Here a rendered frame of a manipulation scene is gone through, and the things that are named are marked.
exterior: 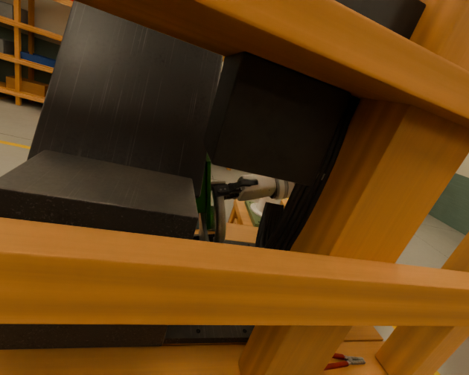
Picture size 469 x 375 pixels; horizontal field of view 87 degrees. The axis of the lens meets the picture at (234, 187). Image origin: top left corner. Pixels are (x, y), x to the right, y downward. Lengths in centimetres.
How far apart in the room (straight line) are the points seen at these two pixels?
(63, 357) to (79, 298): 38
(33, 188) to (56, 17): 629
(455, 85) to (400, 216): 19
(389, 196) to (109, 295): 37
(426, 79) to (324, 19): 13
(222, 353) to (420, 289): 46
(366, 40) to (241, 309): 31
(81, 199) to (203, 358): 46
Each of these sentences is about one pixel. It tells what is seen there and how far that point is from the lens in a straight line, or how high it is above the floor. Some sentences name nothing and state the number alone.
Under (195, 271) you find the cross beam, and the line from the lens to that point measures 28.
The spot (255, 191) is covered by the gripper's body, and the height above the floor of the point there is 123.
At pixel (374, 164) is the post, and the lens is 37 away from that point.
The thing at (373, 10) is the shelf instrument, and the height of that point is 158.
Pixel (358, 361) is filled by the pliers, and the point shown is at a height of 89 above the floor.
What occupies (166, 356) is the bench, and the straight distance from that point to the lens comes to 68.
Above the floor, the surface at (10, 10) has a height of 157.
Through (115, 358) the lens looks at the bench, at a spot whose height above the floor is 88.
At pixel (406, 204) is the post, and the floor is 138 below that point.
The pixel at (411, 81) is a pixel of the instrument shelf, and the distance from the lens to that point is 31.
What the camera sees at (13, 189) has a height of 124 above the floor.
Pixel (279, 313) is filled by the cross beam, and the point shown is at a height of 121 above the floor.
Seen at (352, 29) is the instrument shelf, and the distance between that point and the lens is 26.
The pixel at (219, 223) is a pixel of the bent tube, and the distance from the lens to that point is 66.
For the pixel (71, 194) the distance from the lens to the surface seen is 45.
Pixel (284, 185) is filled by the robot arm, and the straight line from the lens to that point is 70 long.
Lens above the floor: 145
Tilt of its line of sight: 20 degrees down
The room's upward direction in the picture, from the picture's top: 18 degrees clockwise
